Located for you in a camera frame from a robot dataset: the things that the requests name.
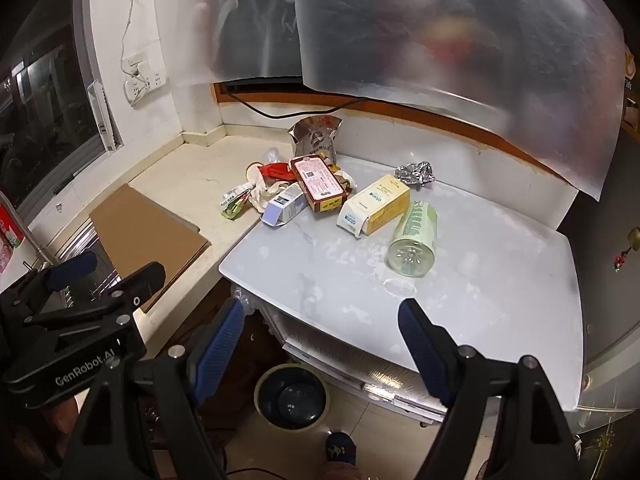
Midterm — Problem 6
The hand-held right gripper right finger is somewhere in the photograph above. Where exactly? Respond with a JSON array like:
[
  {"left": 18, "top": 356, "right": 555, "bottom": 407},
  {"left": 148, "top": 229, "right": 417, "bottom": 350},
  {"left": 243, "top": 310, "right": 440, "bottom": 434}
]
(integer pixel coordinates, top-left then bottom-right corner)
[{"left": 397, "top": 298, "right": 583, "bottom": 480}]

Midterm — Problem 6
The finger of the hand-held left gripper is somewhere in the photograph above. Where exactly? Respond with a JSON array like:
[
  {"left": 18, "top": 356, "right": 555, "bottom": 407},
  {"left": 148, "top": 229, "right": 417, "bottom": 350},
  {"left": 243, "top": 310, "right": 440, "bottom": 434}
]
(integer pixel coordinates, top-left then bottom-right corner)
[
  {"left": 0, "top": 251, "right": 98, "bottom": 321},
  {"left": 25, "top": 261, "right": 167, "bottom": 333}
]

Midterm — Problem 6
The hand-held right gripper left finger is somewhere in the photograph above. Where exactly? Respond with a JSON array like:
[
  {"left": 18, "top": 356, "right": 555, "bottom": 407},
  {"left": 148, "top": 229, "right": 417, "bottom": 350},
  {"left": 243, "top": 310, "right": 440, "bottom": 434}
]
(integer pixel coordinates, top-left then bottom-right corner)
[{"left": 62, "top": 299, "right": 246, "bottom": 480}]

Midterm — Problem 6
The round dark bin cream rim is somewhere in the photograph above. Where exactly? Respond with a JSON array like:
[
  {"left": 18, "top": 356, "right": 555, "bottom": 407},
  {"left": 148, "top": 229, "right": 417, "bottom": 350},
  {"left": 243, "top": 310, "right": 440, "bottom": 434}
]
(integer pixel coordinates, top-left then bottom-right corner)
[{"left": 254, "top": 364, "right": 331, "bottom": 432}]

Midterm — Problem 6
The clear bottle with green label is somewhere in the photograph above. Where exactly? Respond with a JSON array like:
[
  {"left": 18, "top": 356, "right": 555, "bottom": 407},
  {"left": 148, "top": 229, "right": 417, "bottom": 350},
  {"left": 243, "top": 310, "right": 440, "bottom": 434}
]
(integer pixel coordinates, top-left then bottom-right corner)
[{"left": 388, "top": 200, "right": 439, "bottom": 279}]

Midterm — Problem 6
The green wrapper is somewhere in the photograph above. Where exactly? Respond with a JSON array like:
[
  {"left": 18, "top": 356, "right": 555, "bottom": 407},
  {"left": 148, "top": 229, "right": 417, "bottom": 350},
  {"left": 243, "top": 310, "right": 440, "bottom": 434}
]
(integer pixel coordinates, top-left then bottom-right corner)
[{"left": 220, "top": 186, "right": 256, "bottom": 220}]

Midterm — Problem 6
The white and blue box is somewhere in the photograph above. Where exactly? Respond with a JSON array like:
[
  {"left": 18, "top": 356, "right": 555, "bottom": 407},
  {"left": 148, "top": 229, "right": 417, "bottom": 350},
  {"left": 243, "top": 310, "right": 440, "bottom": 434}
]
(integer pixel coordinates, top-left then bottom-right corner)
[{"left": 261, "top": 183, "right": 308, "bottom": 228}]

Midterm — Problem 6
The yellow and white box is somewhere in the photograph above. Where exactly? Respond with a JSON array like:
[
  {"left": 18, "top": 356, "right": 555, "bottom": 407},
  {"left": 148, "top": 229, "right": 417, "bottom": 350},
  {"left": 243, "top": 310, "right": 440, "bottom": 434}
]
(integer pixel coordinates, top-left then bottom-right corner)
[{"left": 337, "top": 173, "right": 412, "bottom": 237}]

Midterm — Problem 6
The silver foil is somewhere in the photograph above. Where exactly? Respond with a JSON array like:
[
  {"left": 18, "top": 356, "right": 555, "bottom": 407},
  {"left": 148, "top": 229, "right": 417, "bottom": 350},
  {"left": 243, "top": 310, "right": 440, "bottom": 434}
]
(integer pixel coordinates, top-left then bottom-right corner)
[{"left": 395, "top": 161, "right": 437, "bottom": 189}]

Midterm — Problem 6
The red wrapper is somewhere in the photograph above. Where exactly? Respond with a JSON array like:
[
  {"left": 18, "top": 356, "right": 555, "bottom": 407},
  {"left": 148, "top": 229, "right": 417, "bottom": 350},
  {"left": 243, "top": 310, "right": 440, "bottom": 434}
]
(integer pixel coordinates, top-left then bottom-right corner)
[{"left": 260, "top": 161, "right": 296, "bottom": 183}]

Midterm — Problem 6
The red medicine box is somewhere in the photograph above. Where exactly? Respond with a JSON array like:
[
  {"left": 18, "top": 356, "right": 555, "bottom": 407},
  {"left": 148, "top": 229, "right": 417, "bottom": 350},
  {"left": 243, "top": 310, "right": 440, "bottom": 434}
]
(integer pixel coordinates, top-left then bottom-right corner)
[{"left": 290, "top": 156, "right": 349, "bottom": 213}]

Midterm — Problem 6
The yellow wrapper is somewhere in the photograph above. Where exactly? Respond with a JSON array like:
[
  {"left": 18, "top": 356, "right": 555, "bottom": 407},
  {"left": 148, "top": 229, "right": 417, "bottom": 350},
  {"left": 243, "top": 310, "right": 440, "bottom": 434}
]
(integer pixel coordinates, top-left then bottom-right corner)
[{"left": 332, "top": 165, "right": 357, "bottom": 194}]

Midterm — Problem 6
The silver foil snack bag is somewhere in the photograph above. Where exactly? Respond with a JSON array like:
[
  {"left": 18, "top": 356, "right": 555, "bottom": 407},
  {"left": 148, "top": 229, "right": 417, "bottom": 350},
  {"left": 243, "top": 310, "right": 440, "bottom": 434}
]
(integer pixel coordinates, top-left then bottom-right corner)
[{"left": 287, "top": 115, "right": 343, "bottom": 162}]

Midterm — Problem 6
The stainless steel sink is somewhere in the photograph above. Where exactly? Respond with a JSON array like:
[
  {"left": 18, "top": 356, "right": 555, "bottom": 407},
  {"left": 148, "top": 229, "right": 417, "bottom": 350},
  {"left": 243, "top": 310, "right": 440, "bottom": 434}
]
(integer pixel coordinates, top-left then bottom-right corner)
[{"left": 30, "top": 220, "right": 122, "bottom": 311}]

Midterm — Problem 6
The brown wooden cabinet door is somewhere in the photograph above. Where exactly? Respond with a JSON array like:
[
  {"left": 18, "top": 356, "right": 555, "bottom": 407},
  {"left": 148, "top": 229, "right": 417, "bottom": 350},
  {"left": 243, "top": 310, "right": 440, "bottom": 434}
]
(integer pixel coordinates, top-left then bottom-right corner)
[{"left": 145, "top": 280, "right": 281, "bottom": 441}]

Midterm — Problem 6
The brown cardboard sheet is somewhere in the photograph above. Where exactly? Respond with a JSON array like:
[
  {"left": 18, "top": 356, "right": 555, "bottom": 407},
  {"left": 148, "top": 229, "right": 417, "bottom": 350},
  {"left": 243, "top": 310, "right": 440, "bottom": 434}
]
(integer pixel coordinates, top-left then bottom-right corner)
[{"left": 89, "top": 183, "right": 210, "bottom": 313}]

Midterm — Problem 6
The clear plastic lid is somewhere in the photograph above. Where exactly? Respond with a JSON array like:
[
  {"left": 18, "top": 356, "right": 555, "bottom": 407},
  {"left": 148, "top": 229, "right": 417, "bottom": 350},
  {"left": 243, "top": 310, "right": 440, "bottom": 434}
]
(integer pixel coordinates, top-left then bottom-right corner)
[{"left": 384, "top": 279, "right": 417, "bottom": 298}]

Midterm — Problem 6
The red printed bag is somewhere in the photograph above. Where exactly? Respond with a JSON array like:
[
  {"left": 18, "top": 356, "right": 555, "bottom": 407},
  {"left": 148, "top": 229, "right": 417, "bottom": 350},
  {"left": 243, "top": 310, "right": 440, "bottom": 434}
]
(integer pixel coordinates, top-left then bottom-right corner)
[{"left": 0, "top": 204, "right": 23, "bottom": 274}]

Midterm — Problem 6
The blue patterned slipper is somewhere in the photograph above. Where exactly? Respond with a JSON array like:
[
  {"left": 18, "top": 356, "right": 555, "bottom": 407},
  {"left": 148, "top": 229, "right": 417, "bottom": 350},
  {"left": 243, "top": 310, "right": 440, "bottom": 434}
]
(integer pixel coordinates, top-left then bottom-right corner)
[{"left": 325, "top": 431, "right": 357, "bottom": 467}]

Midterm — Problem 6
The person's right leg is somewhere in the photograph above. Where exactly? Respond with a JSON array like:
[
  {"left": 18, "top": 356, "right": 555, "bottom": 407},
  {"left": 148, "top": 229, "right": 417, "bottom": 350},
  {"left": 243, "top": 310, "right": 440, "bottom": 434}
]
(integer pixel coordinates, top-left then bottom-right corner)
[{"left": 320, "top": 462, "right": 363, "bottom": 480}]

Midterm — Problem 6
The dark glass window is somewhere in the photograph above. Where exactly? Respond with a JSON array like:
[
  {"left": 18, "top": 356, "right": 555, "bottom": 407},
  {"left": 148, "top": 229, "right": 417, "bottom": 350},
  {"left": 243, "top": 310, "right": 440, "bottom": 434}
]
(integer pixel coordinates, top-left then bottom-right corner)
[{"left": 0, "top": 0, "right": 123, "bottom": 211}]

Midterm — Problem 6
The grey refrigerator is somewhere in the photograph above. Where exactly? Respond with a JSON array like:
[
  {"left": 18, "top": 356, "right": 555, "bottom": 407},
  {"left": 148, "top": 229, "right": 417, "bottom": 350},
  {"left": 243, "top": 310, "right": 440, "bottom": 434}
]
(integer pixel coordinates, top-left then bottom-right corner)
[{"left": 555, "top": 130, "right": 640, "bottom": 480}]

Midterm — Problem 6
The red hanging ornament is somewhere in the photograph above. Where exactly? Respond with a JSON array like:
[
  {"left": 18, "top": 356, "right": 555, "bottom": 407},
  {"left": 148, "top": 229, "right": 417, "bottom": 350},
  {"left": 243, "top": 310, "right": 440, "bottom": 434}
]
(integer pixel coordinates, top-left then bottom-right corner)
[{"left": 614, "top": 227, "right": 640, "bottom": 273}]

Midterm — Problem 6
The large translucent plastic sheet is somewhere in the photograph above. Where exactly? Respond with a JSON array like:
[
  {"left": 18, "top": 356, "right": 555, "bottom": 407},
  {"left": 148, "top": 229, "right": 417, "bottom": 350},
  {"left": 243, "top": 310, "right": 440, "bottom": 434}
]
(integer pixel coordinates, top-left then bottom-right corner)
[{"left": 292, "top": 0, "right": 628, "bottom": 203}]

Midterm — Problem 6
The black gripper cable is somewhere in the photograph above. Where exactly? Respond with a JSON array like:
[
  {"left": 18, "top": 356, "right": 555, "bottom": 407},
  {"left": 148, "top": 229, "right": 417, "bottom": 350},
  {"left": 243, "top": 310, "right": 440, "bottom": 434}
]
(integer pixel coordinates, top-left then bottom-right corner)
[{"left": 225, "top": 467, "right": 281, "bottom": 480}]

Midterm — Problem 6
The white plastic window bracket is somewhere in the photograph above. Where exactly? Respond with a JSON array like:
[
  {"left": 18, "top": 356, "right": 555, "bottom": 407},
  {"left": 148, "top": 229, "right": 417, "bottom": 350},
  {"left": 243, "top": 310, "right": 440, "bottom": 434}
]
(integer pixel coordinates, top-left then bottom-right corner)
[{"left": 87, "top": 80, "right": 124, "bottom": 151}]

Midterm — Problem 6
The white wall socket panel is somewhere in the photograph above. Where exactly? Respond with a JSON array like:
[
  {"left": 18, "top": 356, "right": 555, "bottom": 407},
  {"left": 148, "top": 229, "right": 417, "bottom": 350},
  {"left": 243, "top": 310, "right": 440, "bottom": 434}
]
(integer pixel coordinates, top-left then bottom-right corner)
[{"left": 121, "top": 51, "right": 167, "bottom": 107}]

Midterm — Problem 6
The black cable on sill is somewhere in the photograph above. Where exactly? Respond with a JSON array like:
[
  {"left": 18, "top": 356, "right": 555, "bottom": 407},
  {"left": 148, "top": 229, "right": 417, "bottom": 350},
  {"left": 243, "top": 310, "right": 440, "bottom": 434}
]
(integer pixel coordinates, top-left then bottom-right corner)
[{"left": 222, "top": 82, "right": 362, "bottom": 119}]

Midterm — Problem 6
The thin white cable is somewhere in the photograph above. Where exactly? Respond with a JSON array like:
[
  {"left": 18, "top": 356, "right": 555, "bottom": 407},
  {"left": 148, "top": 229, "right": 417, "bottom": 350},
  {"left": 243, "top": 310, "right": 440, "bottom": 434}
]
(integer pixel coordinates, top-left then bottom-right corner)
[{"left": 119, "top": 0, "right": 140, "bottom": 81}]

